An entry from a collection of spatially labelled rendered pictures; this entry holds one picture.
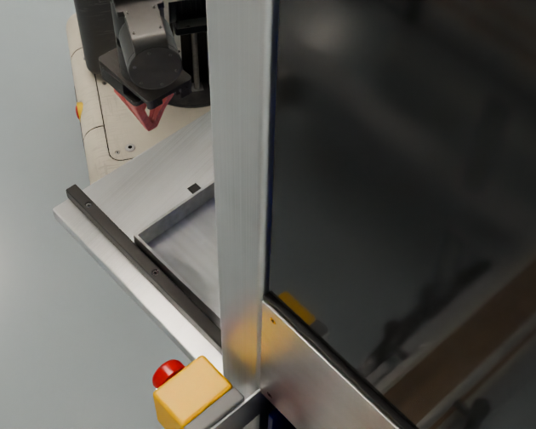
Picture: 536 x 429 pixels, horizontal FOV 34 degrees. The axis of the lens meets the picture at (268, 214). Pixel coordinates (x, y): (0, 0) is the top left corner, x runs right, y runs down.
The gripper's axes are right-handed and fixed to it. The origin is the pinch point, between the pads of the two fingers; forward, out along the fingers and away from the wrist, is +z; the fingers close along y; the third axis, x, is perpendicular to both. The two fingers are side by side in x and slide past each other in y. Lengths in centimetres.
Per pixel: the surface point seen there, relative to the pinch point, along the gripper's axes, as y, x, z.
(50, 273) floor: -65, 6, 107
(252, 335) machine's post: 32.9, -12.1, -2.7
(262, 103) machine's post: 35, -13, -36
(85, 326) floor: -47, 4, 107
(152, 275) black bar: 7.1, -7.1, 18.8
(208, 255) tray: 8.6, 1.5, 20.5
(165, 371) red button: 25.1, -17.9, 8.1
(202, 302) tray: 15.4, -5.2, 17.9
